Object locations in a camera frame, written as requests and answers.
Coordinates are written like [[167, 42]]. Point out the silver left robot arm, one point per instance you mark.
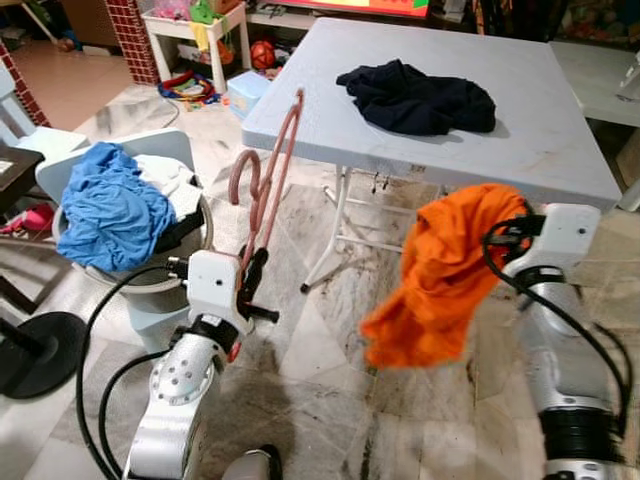
[[180, 400]]

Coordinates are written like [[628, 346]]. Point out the pink toy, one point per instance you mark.
[[30, 218]]

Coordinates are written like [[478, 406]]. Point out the television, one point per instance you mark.
[[370, 7]]

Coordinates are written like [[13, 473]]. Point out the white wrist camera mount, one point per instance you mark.
[[215, 285], [565, 230]]

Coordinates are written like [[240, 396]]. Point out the small white table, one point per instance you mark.
[[225, 20]]

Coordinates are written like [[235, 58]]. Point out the white plastic table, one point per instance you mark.
[[600, 85]]

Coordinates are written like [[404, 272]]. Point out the black standing fan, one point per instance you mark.
[[40, 355]]

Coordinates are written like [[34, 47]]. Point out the orange t-shirt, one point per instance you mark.
[[445, 280]]

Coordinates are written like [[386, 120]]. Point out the blue knit garment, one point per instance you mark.
[[115, 210]]

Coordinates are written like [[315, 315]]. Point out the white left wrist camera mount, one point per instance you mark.
[[215, 285]]

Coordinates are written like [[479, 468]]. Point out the red ball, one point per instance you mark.
[[263, 55]]

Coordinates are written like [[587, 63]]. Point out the grey robot leg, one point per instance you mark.
[[250, 465]]

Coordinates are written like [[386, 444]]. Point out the grey folding table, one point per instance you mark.
[[540, 150]]

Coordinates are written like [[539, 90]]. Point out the round laundry basket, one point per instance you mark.
[[150, 280]]

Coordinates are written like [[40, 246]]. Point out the light blue storage box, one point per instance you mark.
[[248, 95]]

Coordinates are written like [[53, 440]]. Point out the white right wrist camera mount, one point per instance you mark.
[[565, 230]]

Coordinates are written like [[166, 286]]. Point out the navy garment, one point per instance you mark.
[[415, 100]]

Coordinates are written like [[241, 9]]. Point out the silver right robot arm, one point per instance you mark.
[[570, 360]]

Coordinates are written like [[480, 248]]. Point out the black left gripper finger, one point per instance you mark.
[[255, 275]]

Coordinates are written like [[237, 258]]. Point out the red brick pillar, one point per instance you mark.
[[25, 85], [130, 40]]

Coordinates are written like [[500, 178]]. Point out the white garment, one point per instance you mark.
[[175, 180]]

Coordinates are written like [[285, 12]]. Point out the black garment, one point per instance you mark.
[[180, 232]]

